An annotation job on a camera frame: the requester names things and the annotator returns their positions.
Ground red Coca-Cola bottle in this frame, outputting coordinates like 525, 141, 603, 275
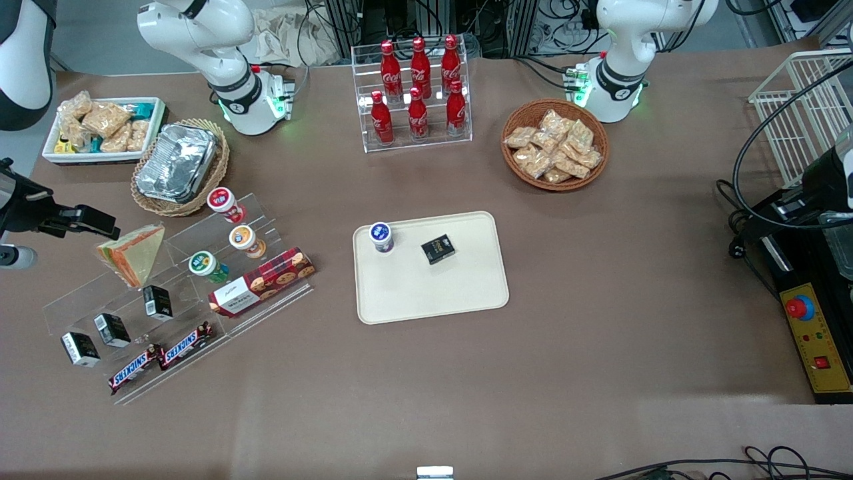
410, 37, 432, 101
380, 40, 404, 103
407, 87, 430, 141
440, 35, 462, 94
445, 80, 468, 138
370, 90, 395, 146

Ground round wicker basket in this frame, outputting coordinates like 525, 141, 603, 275
500, 99, 610, 193

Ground crumpled beige cloth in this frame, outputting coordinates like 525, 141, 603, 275
240, 8, 342, 67

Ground black yellow control box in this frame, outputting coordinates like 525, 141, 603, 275
760, 190, 853, 405

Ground red emergency stop button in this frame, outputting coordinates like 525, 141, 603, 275
785, 295, 816, 323

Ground clear acrylic bottle rack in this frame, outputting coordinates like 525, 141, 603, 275
351, 39, 473, 154

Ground red lid cup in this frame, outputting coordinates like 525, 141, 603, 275
206, 187, 247, 225

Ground black cable with plug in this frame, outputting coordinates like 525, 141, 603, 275
716, 179, 755, 261

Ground clear acrylic stepped stand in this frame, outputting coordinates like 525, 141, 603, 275
41, 192, 316, 406

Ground white wire basket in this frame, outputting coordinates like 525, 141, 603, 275
748, 48, 853, 189

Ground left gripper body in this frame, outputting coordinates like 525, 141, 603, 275
802, 142, 853, 215

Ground oval wicker basket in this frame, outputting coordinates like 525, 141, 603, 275
131, 119, 231, 217

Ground blue lid yogurt cup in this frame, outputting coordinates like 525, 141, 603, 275
369, 221, 395, 255

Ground thin black cables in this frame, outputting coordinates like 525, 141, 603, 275
593, 445, 853, 480

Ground triangular sandwich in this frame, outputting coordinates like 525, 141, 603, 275
96, 223, 167, 289

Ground aluminium profile frame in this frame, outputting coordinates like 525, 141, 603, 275
325, 0, 542, 58

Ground Snickers bar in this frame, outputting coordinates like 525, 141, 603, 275
109, 344, 165, 395
158, 321, 215, 371

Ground aluminium foil container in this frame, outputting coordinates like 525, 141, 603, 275
135, 123, 221, 204

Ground beige plastic tray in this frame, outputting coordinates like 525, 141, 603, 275
352, 211, 510, 325

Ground black box gold print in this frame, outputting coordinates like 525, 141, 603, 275
421, 234, 456, 265

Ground small black white box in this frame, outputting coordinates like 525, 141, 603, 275
61, 331, 101, 368
93, 313, 132, 349
143, 285, 174, 322

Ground orange lid cup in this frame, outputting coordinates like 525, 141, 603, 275
229, 225, 267, 260

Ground thick black looped cable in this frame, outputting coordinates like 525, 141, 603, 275
732, 60, 853, 231

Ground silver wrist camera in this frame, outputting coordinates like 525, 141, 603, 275
0, 245, 36, 270

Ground green lid cup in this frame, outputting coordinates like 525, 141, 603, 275
188, 251, 231, 285

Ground white plastic bin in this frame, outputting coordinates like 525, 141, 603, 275
41, 97, 167, 166

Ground red tartan cookie box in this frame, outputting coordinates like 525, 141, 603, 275
208, 247, 317, 318

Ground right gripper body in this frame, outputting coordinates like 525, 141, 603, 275
0, 158, 53, 235

